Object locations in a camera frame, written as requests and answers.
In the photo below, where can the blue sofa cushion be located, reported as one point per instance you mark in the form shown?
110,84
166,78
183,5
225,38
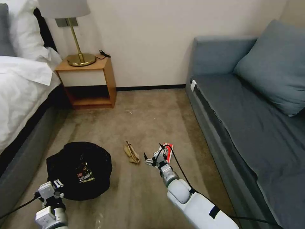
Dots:
274,71

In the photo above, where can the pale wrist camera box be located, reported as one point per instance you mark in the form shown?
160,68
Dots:
156,152
46,190

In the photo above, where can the black trash bin with bag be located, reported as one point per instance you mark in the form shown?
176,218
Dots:
66,167

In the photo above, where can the grey-blue sofa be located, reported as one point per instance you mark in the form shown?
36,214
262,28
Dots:
250,148

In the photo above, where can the grey bed frame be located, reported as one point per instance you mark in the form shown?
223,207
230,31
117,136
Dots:
21,155

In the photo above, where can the grey headboard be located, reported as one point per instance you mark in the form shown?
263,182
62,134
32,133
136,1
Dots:
5,31

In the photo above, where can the white bed duvet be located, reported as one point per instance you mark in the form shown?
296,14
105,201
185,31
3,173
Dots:
21,95

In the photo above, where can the white pillow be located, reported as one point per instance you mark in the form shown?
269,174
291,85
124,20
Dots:
26,28

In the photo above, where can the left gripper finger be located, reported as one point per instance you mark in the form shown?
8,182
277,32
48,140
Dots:
58,195
58,184

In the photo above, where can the brass lamp with grey shade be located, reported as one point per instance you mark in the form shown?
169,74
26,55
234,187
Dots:
77,58

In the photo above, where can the dark skirting board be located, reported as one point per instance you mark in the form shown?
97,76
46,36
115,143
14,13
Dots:
150,88

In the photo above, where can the silver wall switch plate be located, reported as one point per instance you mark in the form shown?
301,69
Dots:
61,22

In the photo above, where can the dark snack packet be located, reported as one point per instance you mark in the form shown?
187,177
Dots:
85,175

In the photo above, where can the crumpled brown paper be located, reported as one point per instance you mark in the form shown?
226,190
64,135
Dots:
131,153

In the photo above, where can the red and white carton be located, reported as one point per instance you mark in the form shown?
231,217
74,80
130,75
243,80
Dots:
169,152

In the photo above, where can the wooden nightstand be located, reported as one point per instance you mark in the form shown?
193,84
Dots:
82,78

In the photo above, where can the white sofa tag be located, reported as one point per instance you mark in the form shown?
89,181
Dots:
193,85

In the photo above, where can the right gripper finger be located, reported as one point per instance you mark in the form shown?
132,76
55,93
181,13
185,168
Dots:
161,150
150,162

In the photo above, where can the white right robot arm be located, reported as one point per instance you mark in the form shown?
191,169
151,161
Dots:
190,205

